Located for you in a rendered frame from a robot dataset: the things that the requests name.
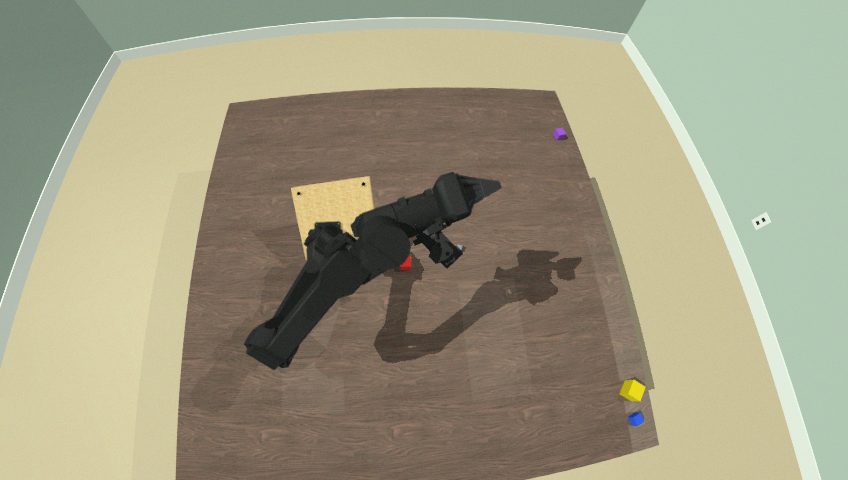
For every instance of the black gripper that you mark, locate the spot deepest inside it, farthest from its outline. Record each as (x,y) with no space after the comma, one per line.
(453,200)

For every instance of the small blue block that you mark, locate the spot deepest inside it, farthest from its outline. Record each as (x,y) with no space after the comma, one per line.
(636,419)

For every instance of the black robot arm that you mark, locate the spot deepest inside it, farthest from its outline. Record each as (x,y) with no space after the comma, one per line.
(337,265)

